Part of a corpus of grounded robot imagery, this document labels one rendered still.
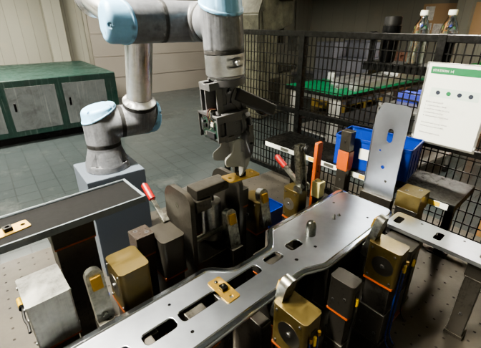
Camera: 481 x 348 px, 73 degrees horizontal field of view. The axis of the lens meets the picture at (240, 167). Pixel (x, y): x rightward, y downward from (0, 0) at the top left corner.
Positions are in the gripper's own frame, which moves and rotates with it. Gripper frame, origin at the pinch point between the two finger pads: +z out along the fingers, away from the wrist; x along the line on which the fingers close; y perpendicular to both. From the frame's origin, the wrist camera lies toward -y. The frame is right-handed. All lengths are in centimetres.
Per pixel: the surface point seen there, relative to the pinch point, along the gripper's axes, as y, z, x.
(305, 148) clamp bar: -36.7, 10.3, -14.1
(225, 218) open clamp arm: -2.7, 21.4, -12.4
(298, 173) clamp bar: -35.3, 19.6, -15.6
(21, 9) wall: -39, -55, -713
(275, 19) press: -357, -15, -378
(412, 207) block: -62, 32, 11
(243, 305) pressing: 7.7, 29.2, 8.9
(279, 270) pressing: -6.6, 30.0, 5.4
